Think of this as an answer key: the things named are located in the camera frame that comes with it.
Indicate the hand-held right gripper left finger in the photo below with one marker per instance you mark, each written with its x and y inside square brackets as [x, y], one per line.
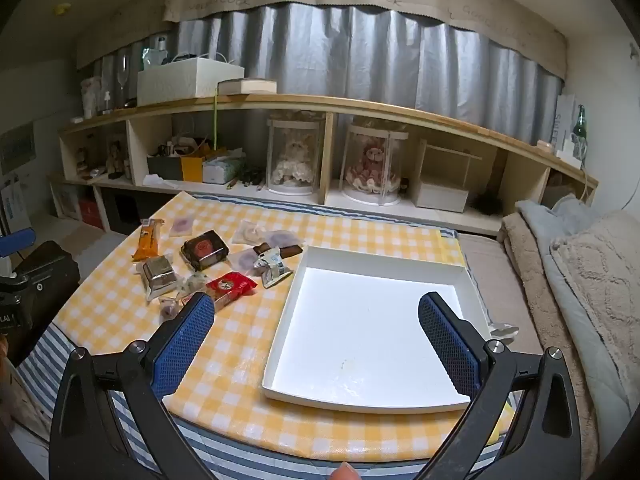
[185, 340]

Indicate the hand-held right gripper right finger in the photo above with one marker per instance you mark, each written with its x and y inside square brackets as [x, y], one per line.
[450, 345]

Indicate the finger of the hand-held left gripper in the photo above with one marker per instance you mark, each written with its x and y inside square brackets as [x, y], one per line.
[15, 243]

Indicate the clear dark snack packet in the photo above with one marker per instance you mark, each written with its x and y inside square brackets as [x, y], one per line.
[167, 309]

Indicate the red white snack stick packet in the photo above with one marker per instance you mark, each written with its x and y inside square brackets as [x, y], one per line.
[189, 301]

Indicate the clear pale pastry packet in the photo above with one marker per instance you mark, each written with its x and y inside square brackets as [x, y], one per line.
[195, 282]

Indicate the white cardboard tray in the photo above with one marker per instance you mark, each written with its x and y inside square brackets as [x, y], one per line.
[360, 330]

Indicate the dark mooncake packet red label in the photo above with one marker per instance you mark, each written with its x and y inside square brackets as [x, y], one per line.
[204, 249]

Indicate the purple pastry packet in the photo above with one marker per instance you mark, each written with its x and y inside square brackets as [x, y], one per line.
[181, 225]
[246, 260]
[281, 236]

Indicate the orange snack packet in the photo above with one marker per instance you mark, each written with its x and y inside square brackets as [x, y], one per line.
[148, 240]

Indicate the silver white snack packet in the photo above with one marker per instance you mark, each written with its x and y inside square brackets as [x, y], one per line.
[272, 267]

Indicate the beige pastry packet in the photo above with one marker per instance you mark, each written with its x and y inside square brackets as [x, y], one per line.
[248, 232]

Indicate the brown chocolate packet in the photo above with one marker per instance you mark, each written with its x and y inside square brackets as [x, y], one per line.
[290, 250]

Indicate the person's right hand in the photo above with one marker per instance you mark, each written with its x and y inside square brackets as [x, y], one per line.
[345, 472]

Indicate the small white object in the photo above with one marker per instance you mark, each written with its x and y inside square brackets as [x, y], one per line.
[502, 331]

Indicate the red box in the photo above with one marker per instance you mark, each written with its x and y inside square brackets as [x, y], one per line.
[90, 215]

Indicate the beige fleece blanket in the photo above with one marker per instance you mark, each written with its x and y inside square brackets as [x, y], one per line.
[535, 300]

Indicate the grey-blue blanket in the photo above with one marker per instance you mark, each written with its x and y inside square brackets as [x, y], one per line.
[565, 310]

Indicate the small framed picture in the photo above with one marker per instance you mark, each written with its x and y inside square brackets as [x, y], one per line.
[115, 156]

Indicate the white storage box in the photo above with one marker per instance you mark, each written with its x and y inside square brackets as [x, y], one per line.
[440, 196]

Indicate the white crumpled paper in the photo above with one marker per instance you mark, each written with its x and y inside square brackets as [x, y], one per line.
[157, 180]

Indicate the clear doll display case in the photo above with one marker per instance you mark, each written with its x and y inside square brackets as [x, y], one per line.
[292, 191]
[370, 200]

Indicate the dark green box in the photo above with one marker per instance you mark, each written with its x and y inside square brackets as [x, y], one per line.
[164, 167]

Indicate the cream textured pillow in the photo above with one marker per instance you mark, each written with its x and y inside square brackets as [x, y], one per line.
[600, 270]

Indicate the yellow box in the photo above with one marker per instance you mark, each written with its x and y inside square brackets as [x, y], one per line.
[192, 169]

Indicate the tissue box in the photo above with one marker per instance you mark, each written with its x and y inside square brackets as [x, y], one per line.
[222, 171]

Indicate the small wooden drawer box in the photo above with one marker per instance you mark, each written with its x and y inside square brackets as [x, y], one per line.
[425, 165]

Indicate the pink dress bunny doll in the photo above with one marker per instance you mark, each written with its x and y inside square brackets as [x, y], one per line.
[372, 165]

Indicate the wine glass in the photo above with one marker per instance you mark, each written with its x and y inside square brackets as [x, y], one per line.
[122, 72]

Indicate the cream dress bunny doll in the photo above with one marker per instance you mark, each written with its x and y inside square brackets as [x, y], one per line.
[292, 157]

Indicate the green ribbon bookmark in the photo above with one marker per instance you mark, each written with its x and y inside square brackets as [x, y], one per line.
[216, 120]

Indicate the large white box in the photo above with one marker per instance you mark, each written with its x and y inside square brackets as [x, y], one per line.
[185, 82]

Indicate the white paper bag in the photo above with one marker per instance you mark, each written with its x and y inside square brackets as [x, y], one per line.
[564, 120]

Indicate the green glass bottle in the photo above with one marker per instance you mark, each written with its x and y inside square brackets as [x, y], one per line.
[580, 125]

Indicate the wooden shelf unit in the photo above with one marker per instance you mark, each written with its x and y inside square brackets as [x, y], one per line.
[350, 105]

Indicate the thick book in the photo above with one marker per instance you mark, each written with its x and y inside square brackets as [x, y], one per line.
[247, 86]

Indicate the grey curtain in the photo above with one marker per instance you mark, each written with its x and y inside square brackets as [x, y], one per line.
[350, 50]

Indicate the wall poster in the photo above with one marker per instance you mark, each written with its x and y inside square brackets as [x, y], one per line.
[17, 147]

